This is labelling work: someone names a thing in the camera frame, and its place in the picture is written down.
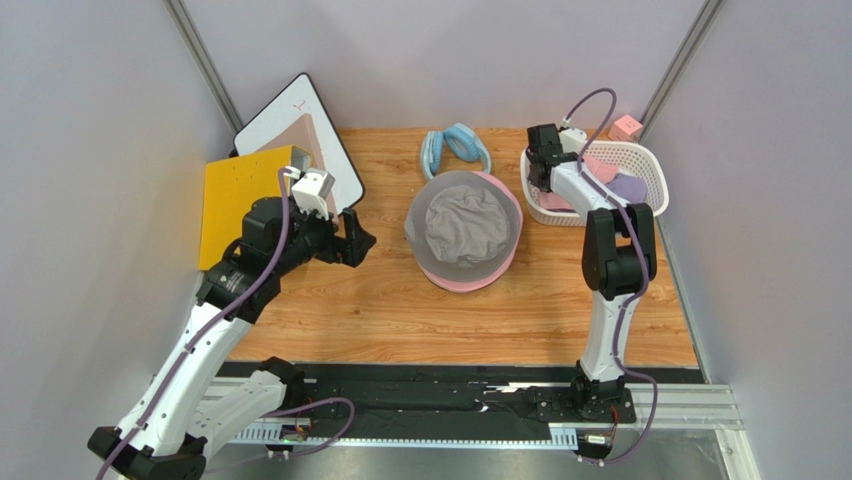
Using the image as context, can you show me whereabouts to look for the white board black frame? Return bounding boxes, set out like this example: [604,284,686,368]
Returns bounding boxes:
[233,72,366,212]

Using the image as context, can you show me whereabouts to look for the lavender cloth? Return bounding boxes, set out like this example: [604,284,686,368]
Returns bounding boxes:
[606,173,648,204]

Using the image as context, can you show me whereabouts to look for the grey hat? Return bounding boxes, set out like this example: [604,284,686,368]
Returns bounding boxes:
[403,170,522,284]

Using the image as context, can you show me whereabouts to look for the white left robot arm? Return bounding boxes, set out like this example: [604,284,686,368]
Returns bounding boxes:
[88,197,376,479]

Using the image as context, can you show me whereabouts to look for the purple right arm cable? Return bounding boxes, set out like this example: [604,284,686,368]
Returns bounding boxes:
[562,87,660,465]

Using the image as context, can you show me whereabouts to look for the small pink box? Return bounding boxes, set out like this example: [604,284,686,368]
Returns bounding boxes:
[608,115,644,142]

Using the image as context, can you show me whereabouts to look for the yellow binder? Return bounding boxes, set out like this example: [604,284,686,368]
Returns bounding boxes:
[198,145,313,271]

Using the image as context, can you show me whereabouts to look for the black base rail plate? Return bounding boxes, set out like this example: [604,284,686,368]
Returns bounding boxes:
[219,357,637,442]

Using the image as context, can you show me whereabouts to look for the light blue headphones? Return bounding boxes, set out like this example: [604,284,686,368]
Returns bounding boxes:
[419,123,493,181]

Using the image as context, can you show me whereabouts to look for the white perforated plastic basket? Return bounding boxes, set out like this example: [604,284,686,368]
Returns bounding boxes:
[520,141,670,227]

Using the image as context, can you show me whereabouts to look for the pink cloth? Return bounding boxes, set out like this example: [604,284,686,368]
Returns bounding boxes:
[537,156,620,212]

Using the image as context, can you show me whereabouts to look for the pink bucket hat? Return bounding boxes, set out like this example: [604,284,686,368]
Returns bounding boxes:
[422,171,525,294]

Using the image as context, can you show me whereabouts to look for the pink brown folder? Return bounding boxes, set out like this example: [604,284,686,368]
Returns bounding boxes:
[258,114,328,171]

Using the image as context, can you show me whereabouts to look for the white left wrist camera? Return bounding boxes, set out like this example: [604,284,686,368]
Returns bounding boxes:
[283,166,335,220]

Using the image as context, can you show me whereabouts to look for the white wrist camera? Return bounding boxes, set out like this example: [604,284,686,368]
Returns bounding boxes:
[283,166,335,220]
[559,119,588,153]

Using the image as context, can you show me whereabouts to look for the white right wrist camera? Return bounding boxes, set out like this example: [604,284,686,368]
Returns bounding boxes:
[559,119,588,153]

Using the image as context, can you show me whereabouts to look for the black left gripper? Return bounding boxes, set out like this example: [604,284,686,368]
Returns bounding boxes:
[272,198,376,276]

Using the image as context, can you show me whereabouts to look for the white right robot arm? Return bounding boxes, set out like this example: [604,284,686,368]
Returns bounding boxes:
[524,124,656,420]

